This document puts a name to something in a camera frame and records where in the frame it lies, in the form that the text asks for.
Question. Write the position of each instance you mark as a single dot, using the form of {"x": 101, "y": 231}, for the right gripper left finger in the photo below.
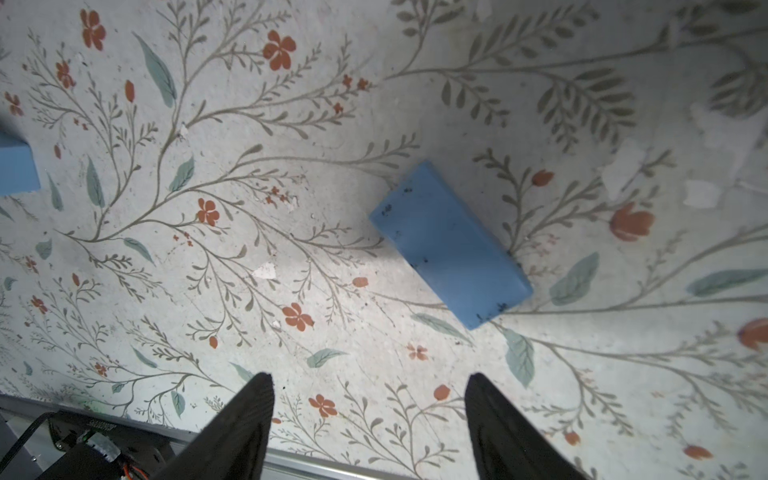
{"x": 233, "y": 445}

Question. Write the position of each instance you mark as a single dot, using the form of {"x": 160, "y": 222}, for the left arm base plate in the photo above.
{"x": 98, "y": 449}

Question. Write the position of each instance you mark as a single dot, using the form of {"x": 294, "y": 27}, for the light blue rectangular block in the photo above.
{"x": 444, "y": 242}

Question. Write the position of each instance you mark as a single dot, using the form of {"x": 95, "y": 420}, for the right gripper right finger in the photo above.
{"x": 505, "y": 444}

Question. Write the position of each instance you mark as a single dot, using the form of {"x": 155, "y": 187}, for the light blue cube block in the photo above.
{"x": 18, "y": 173}

